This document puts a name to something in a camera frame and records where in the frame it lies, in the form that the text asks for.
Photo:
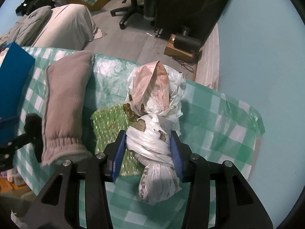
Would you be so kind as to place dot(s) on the blue cardboard box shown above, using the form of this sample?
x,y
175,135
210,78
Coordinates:
x,y
14,71

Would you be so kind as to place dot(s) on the knotted white plastic bag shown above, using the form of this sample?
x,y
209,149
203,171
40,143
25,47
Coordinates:
x,y
153,106

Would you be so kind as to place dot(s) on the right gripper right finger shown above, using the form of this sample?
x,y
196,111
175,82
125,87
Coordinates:
x,y
237,205

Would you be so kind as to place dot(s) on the green scrub sponge cloth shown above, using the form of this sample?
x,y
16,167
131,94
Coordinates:
x,y
107,124

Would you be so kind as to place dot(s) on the green checkered tablecloth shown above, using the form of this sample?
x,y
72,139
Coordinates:
x,y
214,125

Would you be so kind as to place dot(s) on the black cabinet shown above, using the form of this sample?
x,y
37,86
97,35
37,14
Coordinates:
x,y
200,16

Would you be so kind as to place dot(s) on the white draped sheet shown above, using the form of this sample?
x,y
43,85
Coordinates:
x,y
69,27

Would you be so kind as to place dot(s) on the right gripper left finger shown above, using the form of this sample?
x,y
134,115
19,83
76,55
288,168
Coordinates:
x,y
58,203

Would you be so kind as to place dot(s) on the small cardboard box on floor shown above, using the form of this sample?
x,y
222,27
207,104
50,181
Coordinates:
x,y
172,51

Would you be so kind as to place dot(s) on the grey quilted blanket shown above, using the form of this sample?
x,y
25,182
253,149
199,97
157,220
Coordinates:
x,y
27,29

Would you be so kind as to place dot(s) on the grey fleece sleeve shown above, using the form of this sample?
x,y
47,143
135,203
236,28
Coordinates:
x,y
66,81

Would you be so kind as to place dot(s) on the black cylinder speaker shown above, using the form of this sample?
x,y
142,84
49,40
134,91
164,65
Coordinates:
x,y
186,43

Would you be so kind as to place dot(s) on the black clothes pile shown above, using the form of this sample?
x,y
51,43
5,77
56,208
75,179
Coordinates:
x,y
28,6

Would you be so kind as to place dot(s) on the black sock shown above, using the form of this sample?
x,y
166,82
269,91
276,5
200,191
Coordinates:
x,y
33,127

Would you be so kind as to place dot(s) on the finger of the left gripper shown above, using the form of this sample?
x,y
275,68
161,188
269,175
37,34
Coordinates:
x,y
7,151

